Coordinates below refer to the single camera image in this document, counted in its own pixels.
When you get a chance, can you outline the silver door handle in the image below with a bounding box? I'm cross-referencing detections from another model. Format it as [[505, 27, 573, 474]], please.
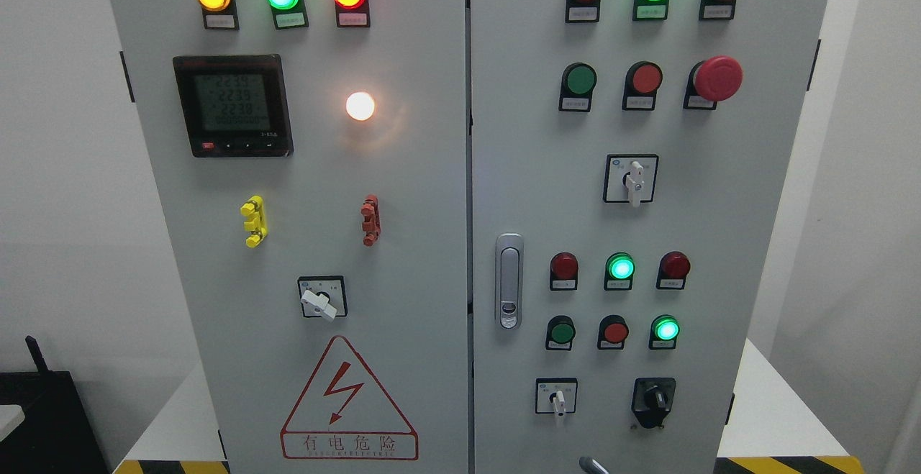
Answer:
[[494, 234, 524, 329]]

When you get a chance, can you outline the left grey cabinet door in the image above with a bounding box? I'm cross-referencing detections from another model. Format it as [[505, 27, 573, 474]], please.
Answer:
[[111, 0, 469, 473]]

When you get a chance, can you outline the grey cabinet door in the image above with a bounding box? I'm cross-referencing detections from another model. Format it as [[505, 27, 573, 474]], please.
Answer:
[[111, 0, 469, 473], [471, 0, 827, 473]]

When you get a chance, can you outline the right grey cabinet door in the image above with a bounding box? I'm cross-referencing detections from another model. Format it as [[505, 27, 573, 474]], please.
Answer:
[[471, 0, 827, 473]]

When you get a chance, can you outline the red terminal clip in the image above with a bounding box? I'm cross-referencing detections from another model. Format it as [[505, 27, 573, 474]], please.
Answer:
[[360, 194, 381, 247]]

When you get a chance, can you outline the dark red lamp middle left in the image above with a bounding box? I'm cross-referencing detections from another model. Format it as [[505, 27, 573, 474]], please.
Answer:
[[549, 252, 579, 291]]

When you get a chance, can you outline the white lit indicator lamp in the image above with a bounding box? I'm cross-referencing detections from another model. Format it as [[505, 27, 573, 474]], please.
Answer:
[[345, 91, 377, 122]]

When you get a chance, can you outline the green push button lower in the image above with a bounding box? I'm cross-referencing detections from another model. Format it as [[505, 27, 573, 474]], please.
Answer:
[[544, 314, 576, 352]]

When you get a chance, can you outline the green push button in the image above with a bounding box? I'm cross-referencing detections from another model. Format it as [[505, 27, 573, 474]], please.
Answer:
[[558, 62, 596, 112], [544, 314, 576, 352]]

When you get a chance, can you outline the green lamp middle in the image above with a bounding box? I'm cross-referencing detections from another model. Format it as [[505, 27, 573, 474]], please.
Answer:
[[603, 252, 635, 291]]

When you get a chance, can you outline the green push button upper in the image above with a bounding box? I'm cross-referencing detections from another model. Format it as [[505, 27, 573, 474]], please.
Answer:
[[558, 62, 596, 112]]

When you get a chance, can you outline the red push button lower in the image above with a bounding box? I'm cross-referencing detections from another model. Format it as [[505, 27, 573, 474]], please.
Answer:
[[596, 314, 630, 350]]

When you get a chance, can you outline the red push button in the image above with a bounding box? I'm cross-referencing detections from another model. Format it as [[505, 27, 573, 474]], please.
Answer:
[[596, 314, 630, 350], [622, 60, 663, 111]]

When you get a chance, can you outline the yellow terminal clip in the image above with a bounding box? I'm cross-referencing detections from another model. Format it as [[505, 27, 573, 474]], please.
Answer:
[[240, 195, 268, 248]]

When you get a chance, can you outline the dark red lamp middle right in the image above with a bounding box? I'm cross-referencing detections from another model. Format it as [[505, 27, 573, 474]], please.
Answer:
[[655, 251, 691, 290]]

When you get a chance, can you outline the red push button upper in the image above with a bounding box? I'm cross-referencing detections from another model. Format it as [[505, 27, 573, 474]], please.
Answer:
[[622, 60, 663, 111]]

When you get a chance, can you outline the red electric hazard sticker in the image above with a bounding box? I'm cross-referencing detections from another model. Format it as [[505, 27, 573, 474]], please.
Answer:
[[280, 335, 419, 461]]

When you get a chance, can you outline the green lit button lower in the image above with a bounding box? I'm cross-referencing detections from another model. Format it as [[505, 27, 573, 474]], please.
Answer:
[[648, 314, 681, 350]]

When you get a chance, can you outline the red lit indicator lamp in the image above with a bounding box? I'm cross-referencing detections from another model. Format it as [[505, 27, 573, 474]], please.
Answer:
[[333, 0, 371, 28]]

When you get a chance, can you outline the black digital power meter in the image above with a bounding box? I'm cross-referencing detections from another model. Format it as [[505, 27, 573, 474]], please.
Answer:
[[172, 54, 295, 158]]

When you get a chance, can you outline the green indicator lamp top left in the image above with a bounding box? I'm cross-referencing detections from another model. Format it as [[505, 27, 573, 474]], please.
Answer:
[[267, 0, 309, 29]]

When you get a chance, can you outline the red emergency stop button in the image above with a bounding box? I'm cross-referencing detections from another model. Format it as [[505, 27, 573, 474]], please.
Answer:
[[682, 55, 744, 111]]

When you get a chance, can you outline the yellow indicator lamp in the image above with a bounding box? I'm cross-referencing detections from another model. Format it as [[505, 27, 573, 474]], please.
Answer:
[[197, 0, 239, 29]]

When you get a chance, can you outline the black box at left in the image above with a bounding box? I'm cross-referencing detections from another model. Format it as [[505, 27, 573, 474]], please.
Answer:
[[1, 336, 109, 473]]

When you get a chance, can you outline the white rotary switch left door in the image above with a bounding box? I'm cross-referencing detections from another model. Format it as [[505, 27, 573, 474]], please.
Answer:
[[297, 276, 349, 322]]

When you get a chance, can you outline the white selector switch middle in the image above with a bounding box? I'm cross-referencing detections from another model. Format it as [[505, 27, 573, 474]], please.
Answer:
[[602, 154, 659, 206]]

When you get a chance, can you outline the white selector switch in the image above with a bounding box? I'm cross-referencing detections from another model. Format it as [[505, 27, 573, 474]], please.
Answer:
[[534, 377, 579, 427], [602, 154, 659, 206]]

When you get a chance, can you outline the white selector switch bottom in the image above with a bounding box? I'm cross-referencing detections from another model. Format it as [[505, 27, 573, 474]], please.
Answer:
[[534, 377, 579, 427]]

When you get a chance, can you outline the black rotary switch bottom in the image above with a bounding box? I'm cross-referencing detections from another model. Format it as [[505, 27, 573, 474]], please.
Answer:
[[631, 377, 677, 429]]

